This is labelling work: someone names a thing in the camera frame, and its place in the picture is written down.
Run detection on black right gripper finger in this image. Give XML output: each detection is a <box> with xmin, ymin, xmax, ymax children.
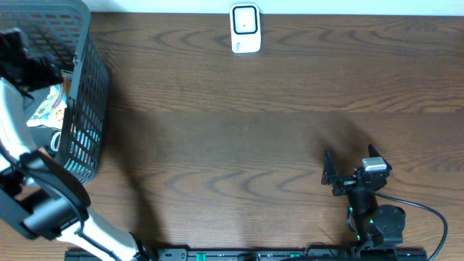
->
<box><xmin>368</xmin><ymin>144</ymin><xmax>381</xmax><ymax>157</ymax></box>
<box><xmin>322</xmin><ymin>150</ymin><xmax>337</xmax><ymax>181</ymax></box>

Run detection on yellow snack bag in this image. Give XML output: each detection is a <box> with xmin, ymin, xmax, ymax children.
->
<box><xmin>27</xmin><ymin>71</ymin><xmax>73</xmax><ymax>130</ymax></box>

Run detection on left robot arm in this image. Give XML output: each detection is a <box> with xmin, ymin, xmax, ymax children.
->
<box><xmin>1</xmin><ymin>28</ymin><xmax>157</xmax><ymax>260</ymax></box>

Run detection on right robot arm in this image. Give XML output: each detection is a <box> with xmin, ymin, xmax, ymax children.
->
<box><xmin>321</xmin><ymin>144</ymin><xmax>405</xmax><ymax>257</ymax></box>

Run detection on dark grey plastic basket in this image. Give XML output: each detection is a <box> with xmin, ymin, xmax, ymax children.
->
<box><xmin>1</xmin><ymin>0</ymin><xmax>109</xmax><ymax>184</ymax></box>

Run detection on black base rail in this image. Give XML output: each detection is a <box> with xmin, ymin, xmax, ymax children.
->
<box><xmin>64</xmin><ymin>247</ymin><xmax>428</xmax><ymax>261</ymax></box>

